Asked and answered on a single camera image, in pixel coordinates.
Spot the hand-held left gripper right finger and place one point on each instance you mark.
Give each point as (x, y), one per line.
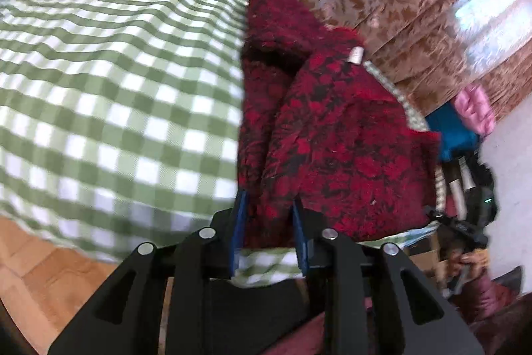
(300, 240)

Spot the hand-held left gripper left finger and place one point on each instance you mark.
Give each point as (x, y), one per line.
(240, 232)

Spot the red black knitted sweater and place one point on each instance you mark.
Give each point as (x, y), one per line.
(341, 138)

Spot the person's right forearm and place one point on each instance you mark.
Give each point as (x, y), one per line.
(486, 301)

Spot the person's right hand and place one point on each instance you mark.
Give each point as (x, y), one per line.
(464, 260)

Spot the silver metal tubes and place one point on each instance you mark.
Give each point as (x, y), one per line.
(463, 176)

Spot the blue cloth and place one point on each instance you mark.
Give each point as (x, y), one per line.
(451, 134)

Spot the cardboard box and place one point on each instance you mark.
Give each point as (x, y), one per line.
(428, 255)

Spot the pink cloth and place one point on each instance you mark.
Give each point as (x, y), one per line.
(476, 109)

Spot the person's maroon clothing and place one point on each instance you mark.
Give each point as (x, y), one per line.
(297, 338)

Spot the green white checkered bed sheet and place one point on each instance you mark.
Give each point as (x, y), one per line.
(116, 89)

